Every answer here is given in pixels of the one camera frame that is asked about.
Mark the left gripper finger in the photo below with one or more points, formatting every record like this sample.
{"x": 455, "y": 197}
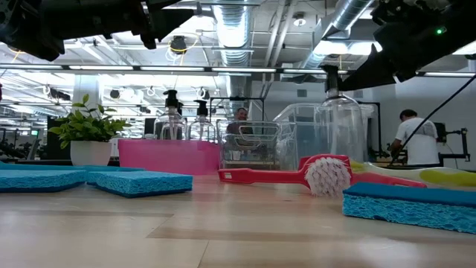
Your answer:
{"x": 167, "y": 22}

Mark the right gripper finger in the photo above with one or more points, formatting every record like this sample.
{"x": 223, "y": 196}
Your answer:
{"x": 368, "y": 74}

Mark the red dish brush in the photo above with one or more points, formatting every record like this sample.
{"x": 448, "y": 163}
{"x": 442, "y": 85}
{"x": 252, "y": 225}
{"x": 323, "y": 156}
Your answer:
{"x": 327, "y": 176}
{"x": 390, "y": 181}

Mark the yellow-green dish brush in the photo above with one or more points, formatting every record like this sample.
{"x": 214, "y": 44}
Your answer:
{"x": 450, "y": 178}

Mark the blue scrub sponge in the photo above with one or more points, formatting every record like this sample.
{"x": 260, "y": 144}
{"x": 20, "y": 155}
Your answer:
{"x": 409, "y": 212}
{"x": 141, "y": 183}
{"x": 37, "y": 180}

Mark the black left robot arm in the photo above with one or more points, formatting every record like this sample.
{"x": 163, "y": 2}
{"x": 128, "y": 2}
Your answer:
{"x": 56, "y": 22}

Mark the black ceiling device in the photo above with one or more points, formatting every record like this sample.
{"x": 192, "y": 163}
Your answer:
{"x": 178, "y": 44}

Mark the person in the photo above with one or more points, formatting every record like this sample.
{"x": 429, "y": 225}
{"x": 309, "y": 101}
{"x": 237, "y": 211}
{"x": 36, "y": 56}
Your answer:
{"x": 241, "y": 115}
{"x": 420, "y": 145}

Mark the long ceiling light strip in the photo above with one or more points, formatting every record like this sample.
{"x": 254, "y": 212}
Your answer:
{"x": 241, "y": 69}

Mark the tall clear plastic bin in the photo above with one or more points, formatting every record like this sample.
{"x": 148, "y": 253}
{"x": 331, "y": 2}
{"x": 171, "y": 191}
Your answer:
{"x": 294, "y": 126}

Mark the pink plastic bin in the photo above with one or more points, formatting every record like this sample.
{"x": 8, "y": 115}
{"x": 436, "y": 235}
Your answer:
{"x": 167, "y": 158}

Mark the green plant in white pot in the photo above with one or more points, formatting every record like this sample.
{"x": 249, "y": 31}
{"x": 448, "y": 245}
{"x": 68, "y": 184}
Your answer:
{"x": 89, "y": 152}

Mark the black monitor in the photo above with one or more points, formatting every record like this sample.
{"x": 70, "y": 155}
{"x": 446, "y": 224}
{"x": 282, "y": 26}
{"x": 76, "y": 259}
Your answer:
{"x": 54, "y": 149}

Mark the silver ventilation duct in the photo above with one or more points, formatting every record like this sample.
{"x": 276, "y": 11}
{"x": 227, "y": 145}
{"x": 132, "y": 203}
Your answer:
{"x": 234, "y": 33}
{"x": 346, "y": 15}

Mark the black aluminium table frame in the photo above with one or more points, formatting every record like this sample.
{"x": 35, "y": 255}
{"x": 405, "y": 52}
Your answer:
{"x": 37, "y": 161}

